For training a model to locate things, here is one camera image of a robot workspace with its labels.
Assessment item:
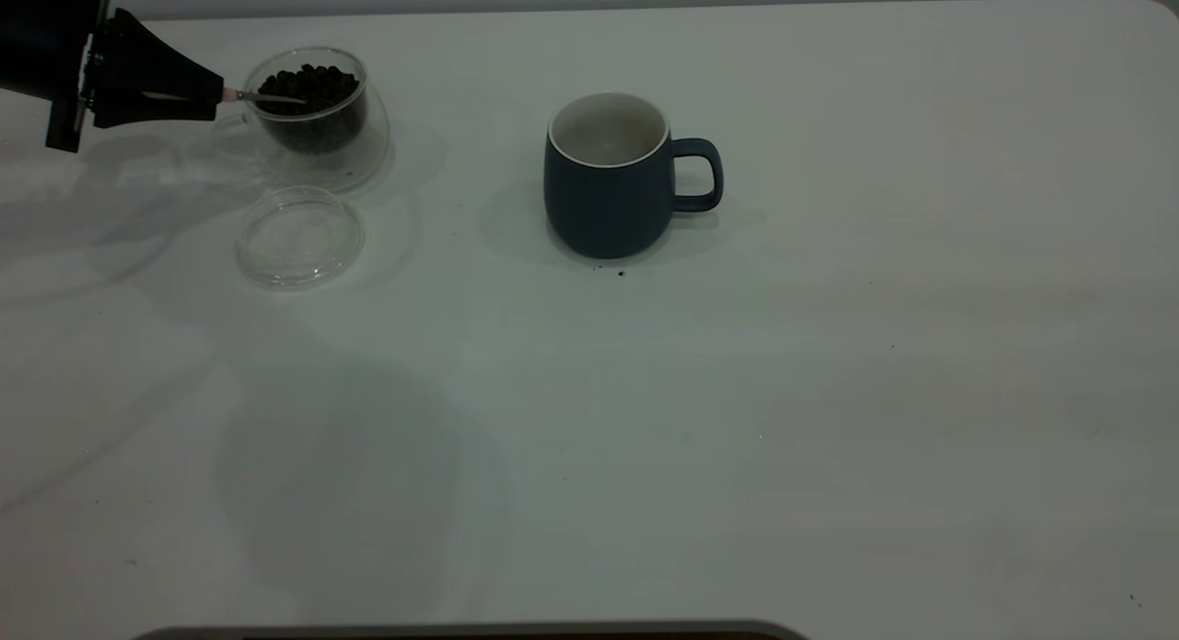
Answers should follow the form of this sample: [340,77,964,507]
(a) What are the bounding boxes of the metal spoon with pink handle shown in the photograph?
[219,87,307,107]

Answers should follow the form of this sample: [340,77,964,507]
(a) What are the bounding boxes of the dark blue-grey ceramic mug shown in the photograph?
[543,92,725,261]

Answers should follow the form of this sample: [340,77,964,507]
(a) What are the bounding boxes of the round clear glass lid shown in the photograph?
[236,185,367,289]

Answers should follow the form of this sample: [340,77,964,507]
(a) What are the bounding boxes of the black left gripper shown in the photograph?
[0,0,227,153]

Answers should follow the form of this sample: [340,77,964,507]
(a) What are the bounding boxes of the coffee beans in glass cup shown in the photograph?
[254,63,366,154]

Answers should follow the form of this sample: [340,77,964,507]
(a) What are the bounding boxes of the double-walled glass cup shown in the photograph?
[214,45,392,192]

